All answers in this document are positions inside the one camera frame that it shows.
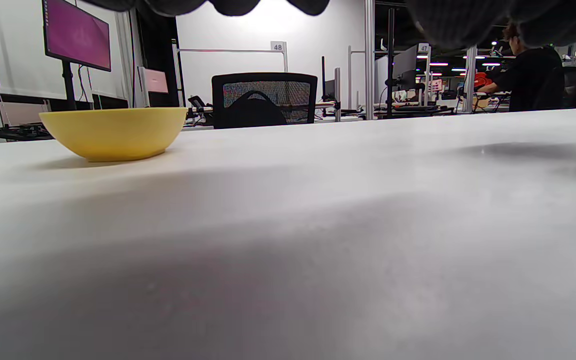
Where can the person's left hand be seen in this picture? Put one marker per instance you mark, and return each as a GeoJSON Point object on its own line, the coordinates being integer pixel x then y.
{"type": "Point", "coordinates": [468, 20]}

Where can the yellow bowl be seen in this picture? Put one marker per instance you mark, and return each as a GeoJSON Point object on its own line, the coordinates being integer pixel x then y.
{"type": "Point", "coordinates": [113, 132]}

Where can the grey monitor on arm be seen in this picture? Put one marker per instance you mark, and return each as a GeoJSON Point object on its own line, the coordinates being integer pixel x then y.
{"type": "Point", "coordinates": [405, 62]}

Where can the white number sign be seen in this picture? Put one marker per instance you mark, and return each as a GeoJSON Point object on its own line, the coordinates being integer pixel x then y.
{"type": "Point", "coordinates": [423, 48]}
{"type": "Point", "coordinates": [278, 46]}

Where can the aluminium column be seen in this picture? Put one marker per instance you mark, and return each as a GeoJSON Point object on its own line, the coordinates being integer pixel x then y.
{"type": "Point", "coordinates": [369, 60]}

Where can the black mesh office chair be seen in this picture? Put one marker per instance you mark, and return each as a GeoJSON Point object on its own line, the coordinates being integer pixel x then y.
{"type": "Point", "coordinates": [263, 100]}

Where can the small pale pink screen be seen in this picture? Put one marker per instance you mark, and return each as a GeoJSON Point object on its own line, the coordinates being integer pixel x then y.
{"type": "Point", "coordinates": [155, 80]}

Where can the monitor with purple screen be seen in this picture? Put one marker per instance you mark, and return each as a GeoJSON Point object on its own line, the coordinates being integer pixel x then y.
{"type": "Point", "coordinates": [75, 35]}

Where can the white partition frame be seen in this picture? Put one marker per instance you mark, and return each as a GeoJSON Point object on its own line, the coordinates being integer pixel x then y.
{"type": "Point", "coordinates": [228, 50]}

